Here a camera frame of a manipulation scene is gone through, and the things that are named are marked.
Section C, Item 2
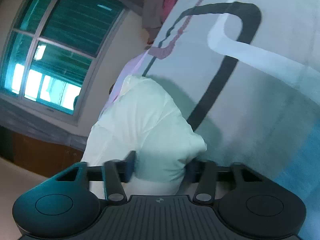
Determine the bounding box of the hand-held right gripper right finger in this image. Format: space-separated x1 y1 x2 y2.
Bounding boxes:
184 159 266 203

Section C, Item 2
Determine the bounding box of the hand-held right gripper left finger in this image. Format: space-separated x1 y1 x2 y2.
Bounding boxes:
54 150 137 202

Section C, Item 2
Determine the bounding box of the white quilted puffer jacket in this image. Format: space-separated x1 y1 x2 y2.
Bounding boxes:
80 74 208 196

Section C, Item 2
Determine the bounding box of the pile of clothes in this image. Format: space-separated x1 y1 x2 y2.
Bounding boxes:
141 0 193 45

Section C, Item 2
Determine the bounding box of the brown wooden wardrobe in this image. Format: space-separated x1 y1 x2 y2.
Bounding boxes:
0 126 87 178

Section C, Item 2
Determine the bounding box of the bed with patterned sheet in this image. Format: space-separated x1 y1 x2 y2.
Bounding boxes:
99 0 320 230

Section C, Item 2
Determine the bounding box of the window with teal blinds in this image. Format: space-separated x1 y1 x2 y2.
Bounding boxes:
0 0 127 127

